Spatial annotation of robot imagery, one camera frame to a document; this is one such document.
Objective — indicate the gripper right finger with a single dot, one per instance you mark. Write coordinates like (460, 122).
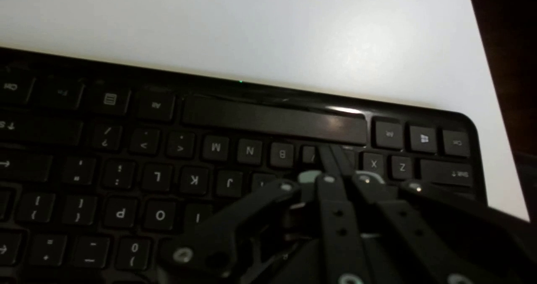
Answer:
(419, 233)

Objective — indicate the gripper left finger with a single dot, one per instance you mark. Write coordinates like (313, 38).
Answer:
(335, 217)

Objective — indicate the black computer keyboard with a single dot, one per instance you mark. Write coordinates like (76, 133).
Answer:
(126, 166)

